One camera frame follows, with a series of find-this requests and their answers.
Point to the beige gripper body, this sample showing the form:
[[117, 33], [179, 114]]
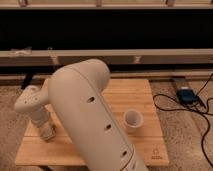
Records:
[[43, 125]]

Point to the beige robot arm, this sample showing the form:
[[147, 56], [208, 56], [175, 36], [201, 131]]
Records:
[[75, 93]]

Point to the white cup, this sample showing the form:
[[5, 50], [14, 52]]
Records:
[[133, 121]]

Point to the blue power adapter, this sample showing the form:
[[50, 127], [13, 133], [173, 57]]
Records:
[[186, 96]]

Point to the wooden bench rail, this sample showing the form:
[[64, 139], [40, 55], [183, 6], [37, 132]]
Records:
[[113, 57]]

